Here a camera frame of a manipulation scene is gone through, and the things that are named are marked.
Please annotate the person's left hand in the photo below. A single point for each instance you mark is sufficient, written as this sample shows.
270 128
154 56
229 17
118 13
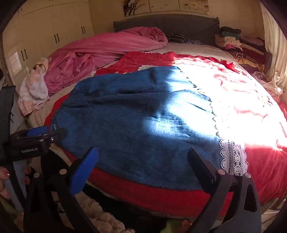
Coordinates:
3 174

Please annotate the cream wardrobe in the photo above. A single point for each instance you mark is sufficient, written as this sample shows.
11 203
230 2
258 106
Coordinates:
44 22

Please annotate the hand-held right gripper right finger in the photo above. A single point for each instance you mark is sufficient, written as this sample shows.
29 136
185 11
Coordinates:
201 172

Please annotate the pink white floral cloth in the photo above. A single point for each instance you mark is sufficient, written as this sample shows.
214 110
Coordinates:
33 89

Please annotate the pink blanket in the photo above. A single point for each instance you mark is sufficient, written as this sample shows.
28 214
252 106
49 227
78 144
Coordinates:
101 47

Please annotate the dark striped cloth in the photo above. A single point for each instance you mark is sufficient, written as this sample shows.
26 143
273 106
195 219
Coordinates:
179 38

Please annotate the pile of folded clothes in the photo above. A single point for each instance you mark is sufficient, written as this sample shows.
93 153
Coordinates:
242 49

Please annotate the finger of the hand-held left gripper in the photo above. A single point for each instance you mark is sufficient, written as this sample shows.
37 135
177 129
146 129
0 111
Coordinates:
57 133
37 131

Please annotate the floral wall painting panel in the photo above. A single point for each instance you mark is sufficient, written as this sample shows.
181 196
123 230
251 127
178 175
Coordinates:
195 6
135 6
164 5

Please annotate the cream curtain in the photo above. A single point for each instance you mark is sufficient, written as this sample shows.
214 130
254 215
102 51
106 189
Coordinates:
274 44

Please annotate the beige fuzzy rug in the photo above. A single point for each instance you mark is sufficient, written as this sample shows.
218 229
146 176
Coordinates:
101 219

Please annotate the red floral blanket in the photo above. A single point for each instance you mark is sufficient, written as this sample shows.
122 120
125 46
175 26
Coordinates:
264 170

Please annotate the grey bed headboard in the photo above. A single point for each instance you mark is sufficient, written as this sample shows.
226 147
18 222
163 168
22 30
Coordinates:
179 26

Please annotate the pale crumpled cloth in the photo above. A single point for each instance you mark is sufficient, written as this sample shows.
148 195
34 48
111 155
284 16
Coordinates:
262 78

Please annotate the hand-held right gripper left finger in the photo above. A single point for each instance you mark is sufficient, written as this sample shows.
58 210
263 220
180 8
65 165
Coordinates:
84 171

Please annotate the blue denim pants lace trim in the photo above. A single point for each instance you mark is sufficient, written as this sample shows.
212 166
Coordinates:
125 125

